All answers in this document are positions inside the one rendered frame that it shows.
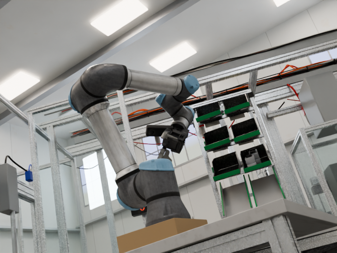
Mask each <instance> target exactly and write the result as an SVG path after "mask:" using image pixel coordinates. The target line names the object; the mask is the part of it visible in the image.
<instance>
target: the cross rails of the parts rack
mask: <svg viewBox="0 0 337 253"><path fill-rule="evenodd" d="M253 110H254V108H253V107H251V108H245V109H241V110H240V111H235V112H232V113H229V114H227V115H226V114H224V115H220V116H216V117H214V118H211V119H206V120H203V121H201V122H198V124H199V125H203V124H206V123H210V122H213V121H217V120H221V119H224V118H228V117H231V116H235V115H239V114H242V113H246V112H249V111H253ZM262 137H264V135H263V134H260V135H258V136H255V137H252V138H249V139H246V140H243V141H240V142H237V143H235V142H234V139H231V143H229V144H226V145H223V146H220V147H217V148H214V149H211V150H208V151H207V153H208V152H211V151H215V150H218V149H222V148H226V147H229V146H233V145H237V144H240V143H244V142H248V141H251V140H255V139H258V138H262ZM271 164H272V165H271V166H274V162H272V163H271ZM271 166H268V167H271ZM265 168H267V167H265ZM262 169H264V168H262ZM241 174H245V172H244V170H243V171H241V173H240V174H238V175H241ZM238 175H235V176H238ZM232 177H234V176H232ZM229 178H230V177H229Z"/></svg>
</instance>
